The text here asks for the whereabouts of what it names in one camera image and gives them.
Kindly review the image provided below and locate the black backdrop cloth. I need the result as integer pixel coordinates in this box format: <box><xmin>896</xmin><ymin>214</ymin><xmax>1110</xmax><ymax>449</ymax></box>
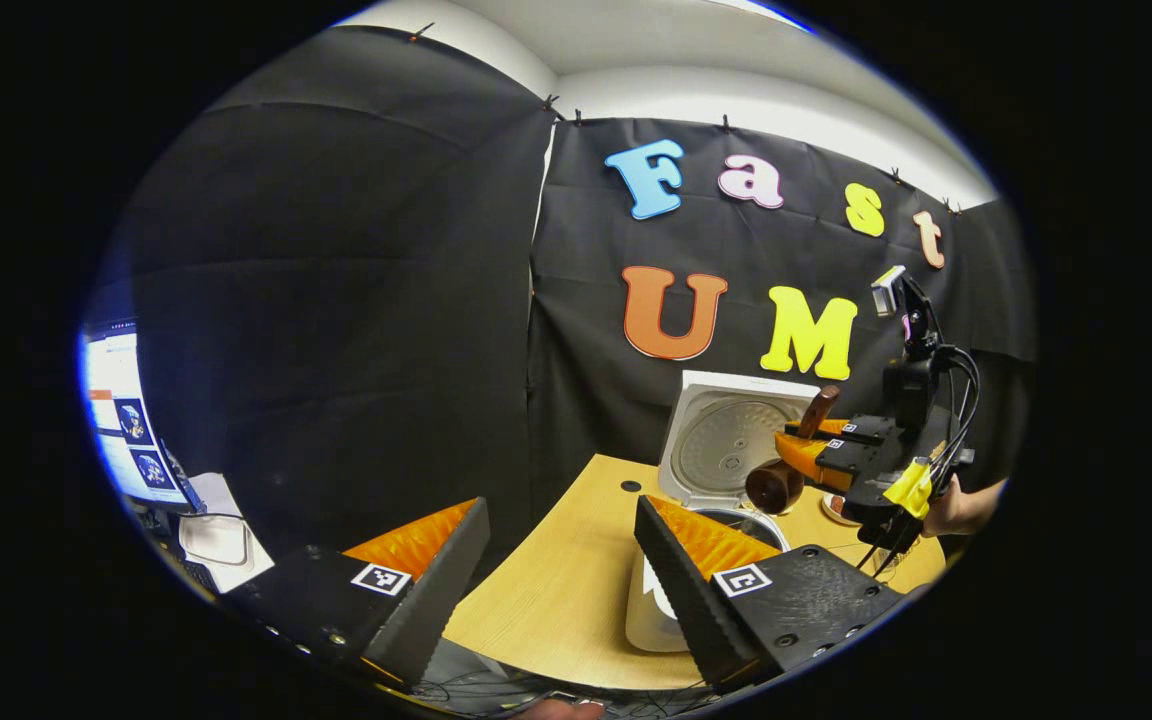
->
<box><xmin>86</xmin><ymin>25</ymin><xmax>1037</xmax><ymax>561</ymax></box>

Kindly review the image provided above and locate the computer monitor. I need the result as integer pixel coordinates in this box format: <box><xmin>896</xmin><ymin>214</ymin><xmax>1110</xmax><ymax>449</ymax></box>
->
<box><xmin>79</xmin><ymin>320</ymin><xmax>205</xmax><ymax>513</ymax></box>

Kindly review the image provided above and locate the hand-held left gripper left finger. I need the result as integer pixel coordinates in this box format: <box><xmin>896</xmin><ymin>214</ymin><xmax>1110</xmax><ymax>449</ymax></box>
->
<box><xmin>221</xmin><ymin>497</ymin><xmax>492</xmax><ymax>691</ymax></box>

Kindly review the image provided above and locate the white rice cooker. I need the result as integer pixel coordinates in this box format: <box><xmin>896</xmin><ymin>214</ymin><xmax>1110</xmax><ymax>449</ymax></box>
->
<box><xmin>624</xmin><ymin>370</ymin><xmax>822</xmax><ymax>653</ymax></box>

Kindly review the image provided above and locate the white plastic box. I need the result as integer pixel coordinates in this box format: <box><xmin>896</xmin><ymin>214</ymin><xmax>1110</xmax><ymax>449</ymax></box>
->
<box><xmin>176</xmin><ymin>473</ymin><xmax>277</xmax><ymax>593</ymax></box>

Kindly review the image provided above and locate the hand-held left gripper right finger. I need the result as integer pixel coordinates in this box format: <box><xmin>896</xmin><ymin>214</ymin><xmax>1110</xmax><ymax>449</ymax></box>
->
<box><xmin>634</xmin><ymin>495</ymin><xmax>907</xmax><ymax>696</ymax></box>

